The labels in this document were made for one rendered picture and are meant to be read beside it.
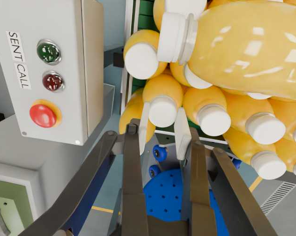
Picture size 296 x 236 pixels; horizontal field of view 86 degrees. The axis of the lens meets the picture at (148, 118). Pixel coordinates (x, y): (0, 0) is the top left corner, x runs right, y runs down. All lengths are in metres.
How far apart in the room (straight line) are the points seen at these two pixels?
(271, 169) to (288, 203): 2.37
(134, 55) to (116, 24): 1.14
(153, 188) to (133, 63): 0.30
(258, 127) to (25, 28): 0.30
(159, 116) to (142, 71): 0.06
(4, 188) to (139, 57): 0.55
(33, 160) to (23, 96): 0.43
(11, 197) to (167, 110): 0.52
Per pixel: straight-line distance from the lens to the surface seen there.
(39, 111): 0.26
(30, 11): 0.24
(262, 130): 0.26
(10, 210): 0.66
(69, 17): 0.21
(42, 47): 0.22
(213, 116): 0.22
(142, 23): 0.39
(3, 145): 0.77
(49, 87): 0.23
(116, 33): 1.33
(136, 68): 0.19
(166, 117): 0.21
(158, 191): 0.40
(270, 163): 0.30
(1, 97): 2.03
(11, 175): 0.63
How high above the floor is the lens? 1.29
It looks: 62 degrees down
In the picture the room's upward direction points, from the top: 171 degrees counter-clockwise
